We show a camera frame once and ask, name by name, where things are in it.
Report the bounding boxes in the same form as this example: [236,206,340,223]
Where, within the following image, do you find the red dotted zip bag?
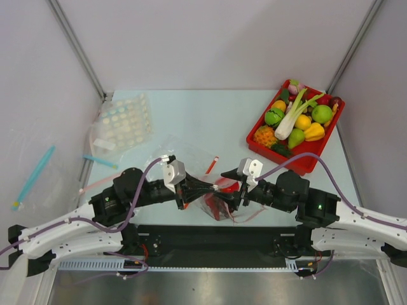
[184,175,267,224]

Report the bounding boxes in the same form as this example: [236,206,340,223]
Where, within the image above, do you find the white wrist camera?
[237,158,263,193]
[161,155,186,193]

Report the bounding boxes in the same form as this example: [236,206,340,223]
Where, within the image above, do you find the grey slotted cable duct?
[58,257,315,273]

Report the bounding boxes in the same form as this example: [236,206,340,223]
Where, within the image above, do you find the white green toy celery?
[274,88,325,140]

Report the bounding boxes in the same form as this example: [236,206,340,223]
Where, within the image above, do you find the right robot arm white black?
[221,168,406,268]

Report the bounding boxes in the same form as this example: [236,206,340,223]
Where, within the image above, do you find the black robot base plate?
[118,225,329,269]

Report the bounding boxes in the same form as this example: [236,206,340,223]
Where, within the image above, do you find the pink toy radish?
[287,79,306,95]

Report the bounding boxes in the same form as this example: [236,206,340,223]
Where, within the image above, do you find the orange toy fruit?
[272,100,287,112]

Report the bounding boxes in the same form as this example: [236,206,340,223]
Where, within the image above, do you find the red toy lobster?
[203,194,230,221]

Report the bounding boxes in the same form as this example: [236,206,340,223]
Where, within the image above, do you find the yellow toy lemon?
[294,114,312,131]

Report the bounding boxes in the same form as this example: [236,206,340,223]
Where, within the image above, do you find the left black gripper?
[130,170,214,210]

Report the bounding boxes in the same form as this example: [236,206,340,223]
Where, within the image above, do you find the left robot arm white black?
[8,165,218,276]

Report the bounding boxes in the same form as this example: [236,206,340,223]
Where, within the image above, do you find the light green toy pear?
[287,128,305,149]

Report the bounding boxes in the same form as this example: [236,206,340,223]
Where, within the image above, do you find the orange toy pineapple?
[253,125,293,158]

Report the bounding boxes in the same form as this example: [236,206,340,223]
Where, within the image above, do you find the red toy pepper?
[217,179,240,194]

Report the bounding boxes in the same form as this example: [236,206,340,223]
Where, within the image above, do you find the blue zipper clear bag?
[82,154,118,169]

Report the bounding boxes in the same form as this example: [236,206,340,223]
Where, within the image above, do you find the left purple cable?
[0,157,169,280]

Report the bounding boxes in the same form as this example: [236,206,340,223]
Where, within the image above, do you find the orange zipper clear bag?
[143,135,219,180]

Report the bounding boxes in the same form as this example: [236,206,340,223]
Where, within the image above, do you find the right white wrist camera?
[237,158,263,193]

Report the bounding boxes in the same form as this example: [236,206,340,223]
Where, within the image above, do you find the purple cable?
[0,157,169,280]
[254,152,407,232]

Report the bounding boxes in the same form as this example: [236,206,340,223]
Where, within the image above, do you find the yellow toy bell pepper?
[304,122,325,142]

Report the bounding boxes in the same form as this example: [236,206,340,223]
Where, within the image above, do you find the red plastic tray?
[246,79,345,164]

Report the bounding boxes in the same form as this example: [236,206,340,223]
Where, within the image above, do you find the green toy apple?
[312,105,333,124]

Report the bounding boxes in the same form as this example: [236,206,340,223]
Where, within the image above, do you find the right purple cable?
[254,152,407,232]

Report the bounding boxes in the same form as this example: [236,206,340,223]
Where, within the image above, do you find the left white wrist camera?
[161,155,186,193]

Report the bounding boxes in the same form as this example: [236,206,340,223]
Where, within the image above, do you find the dark red toy plum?
[329,97,343,108]

